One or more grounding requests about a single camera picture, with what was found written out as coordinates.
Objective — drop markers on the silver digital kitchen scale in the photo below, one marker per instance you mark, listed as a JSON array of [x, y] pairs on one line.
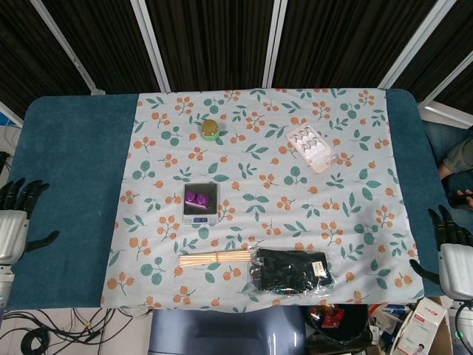
[[201, 216]]

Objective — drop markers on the white box red print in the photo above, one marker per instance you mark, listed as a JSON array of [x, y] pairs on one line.
[[419, 329]]

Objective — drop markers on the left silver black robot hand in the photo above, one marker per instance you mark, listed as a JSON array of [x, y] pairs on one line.
[[13, 229]]

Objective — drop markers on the green jar with gold lid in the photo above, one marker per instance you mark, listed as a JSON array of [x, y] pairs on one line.
[[209, 129]]

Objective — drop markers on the floral orange green tablecloth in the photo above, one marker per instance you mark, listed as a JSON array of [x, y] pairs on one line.
[[258, 177]]

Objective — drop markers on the wrapped bundle of wooden sticks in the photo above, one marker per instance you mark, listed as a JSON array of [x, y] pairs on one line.
[[214, 257]]

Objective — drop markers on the teal table cover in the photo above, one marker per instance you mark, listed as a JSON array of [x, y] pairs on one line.
[[74, 155]]

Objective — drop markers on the purple toy building block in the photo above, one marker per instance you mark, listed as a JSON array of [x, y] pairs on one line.
[[197, 199]]

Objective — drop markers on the black gloves in plastic bag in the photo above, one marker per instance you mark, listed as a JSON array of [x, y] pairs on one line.
[[288, 271]]

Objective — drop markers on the person forearm grey sleeve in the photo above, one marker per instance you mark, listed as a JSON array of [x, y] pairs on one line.
[[460, 157]]

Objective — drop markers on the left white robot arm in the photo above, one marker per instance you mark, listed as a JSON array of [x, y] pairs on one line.
[[5, 284]]

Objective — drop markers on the black phone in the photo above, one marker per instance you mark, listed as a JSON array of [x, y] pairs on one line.
[[458, 199]]

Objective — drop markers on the metal clips blister pack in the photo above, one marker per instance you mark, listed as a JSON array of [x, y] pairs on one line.
[[312, 148]]

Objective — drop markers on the black bin with red pack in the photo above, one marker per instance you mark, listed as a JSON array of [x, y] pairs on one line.
[[340, 325]]

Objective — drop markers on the white partition frame post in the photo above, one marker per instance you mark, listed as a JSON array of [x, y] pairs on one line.
[[413, 44], [275, 44], [151, 44], [68, 48]]

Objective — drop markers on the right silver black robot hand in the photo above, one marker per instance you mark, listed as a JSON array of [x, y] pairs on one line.
[[458, 266]]

